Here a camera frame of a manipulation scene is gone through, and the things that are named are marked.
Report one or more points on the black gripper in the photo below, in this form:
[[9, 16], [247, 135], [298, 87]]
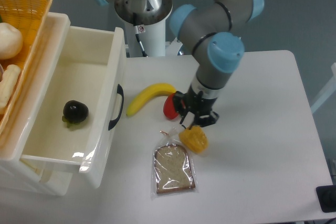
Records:
[[194, 109]]

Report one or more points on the white drawer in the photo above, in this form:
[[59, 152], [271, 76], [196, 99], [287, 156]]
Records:
[[73, 130]]

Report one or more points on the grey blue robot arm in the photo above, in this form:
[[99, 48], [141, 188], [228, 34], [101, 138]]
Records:
[[207, 34]]

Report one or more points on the red toy bell pepper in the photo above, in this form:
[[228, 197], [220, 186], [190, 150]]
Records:
[[169, 109]]

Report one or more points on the yellow toy bell pepper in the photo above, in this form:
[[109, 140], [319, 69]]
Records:
[[194, 139]]

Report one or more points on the yellow toy banana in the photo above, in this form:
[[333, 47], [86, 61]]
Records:
[[147, 94]]

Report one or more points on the bagged bread slice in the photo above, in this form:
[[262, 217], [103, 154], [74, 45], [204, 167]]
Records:
[[172, 166]]

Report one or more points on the black toy eggplant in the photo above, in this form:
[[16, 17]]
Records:
[[74, 113]]

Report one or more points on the black device at edge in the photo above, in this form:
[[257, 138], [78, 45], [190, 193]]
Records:
[[326, 198]]

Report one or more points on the cream toy corn cob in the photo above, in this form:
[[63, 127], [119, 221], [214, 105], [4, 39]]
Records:
[[8, 82]]

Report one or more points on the white round toy vegetable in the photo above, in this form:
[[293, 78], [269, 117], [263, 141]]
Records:
[[11, 41]]

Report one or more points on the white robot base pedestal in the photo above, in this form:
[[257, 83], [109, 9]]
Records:
[[144, 26]]

